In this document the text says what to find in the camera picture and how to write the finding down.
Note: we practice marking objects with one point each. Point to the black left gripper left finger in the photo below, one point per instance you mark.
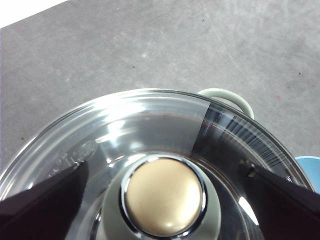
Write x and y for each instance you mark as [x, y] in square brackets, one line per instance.
[37, 212]

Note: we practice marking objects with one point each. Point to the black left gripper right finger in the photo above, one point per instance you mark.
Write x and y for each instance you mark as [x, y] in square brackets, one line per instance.
[287, 212]

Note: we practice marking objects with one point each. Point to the glass lid with green knob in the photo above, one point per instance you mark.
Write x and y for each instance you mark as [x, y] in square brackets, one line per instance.
[162, 197]

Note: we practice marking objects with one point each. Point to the pale green electric steamer pot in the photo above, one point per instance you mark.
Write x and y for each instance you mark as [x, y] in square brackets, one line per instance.
[237, 100]

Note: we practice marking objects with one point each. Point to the blue ribbed bowl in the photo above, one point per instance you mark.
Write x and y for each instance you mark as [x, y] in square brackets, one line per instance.
[310, 170]

